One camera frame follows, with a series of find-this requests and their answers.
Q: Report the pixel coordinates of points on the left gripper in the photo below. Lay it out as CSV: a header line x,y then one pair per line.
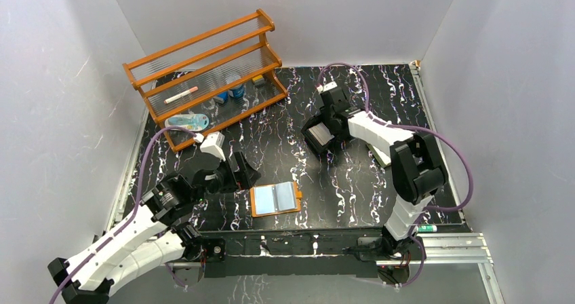
x,y
232,176

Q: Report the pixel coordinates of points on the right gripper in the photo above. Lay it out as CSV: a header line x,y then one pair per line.
x,y
327,113

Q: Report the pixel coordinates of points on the orange card holder wallet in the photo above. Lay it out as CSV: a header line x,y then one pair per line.
x,y
280,198

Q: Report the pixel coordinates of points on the black card tray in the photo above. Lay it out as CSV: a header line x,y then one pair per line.
x,y
338,127

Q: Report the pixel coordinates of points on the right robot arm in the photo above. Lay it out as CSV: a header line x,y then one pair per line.
x,y
417,168

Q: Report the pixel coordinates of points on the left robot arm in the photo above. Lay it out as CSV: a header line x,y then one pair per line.
x,y
156,232

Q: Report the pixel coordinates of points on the blue packaged item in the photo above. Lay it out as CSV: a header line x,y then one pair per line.
x,y
194,122

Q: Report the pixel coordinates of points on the white box with red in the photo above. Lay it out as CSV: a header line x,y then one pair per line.
x,y
380,156

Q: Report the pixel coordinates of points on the small grey yellow block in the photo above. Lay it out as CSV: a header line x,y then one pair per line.
x,y
258,81

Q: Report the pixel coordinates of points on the small blue block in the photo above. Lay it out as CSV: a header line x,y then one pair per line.
x,y
221,98

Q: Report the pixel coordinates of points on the blue white can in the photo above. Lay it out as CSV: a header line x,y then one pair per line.
x,y
237,91

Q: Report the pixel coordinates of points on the white pink pen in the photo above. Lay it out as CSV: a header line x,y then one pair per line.
x,y
180,95

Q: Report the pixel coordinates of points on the orange wooden shelf rack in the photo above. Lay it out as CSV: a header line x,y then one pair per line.
x,y
239,48

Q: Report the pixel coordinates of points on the green white marker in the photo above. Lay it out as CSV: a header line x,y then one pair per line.
x,y
427,229

